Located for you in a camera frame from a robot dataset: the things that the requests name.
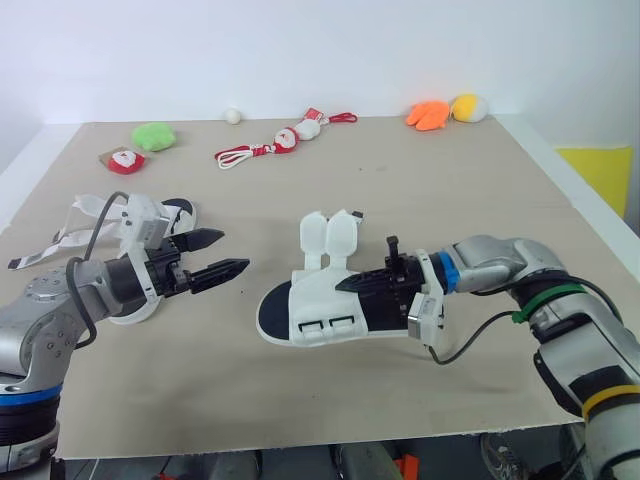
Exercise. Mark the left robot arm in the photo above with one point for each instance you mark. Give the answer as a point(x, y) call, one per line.
point(40, 320)

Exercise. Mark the white sandal with dark footbed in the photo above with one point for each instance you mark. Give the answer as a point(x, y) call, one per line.
point(320, 295)
point(65, 237)

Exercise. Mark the red white plush on card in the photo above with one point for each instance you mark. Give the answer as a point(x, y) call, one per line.
point(126, 161)

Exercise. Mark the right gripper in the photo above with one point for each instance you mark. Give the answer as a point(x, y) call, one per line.
point(402, 285)

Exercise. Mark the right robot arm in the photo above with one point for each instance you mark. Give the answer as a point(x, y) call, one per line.
point(565, 310)

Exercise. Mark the green plush toy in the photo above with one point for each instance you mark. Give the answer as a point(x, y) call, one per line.
point(154, 136)

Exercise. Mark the white ball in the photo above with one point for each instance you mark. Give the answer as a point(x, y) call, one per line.
point(233, 115)

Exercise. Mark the yellow white plush toy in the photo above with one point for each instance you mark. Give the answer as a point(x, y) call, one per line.
point(467, 107)

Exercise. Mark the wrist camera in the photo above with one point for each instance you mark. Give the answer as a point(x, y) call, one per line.
point(425, 315)
point(147, 225)

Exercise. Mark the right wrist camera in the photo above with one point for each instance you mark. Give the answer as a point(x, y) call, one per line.
point(425, 315)

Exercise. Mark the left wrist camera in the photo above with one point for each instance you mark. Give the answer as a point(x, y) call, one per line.
point(147, 225)

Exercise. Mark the yellow board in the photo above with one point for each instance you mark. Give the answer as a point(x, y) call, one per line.
point(595, 175)

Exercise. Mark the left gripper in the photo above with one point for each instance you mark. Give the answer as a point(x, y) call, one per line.
point(165, 272)

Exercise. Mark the orange plush toy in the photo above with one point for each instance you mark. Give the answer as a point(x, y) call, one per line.
point(427, 116)

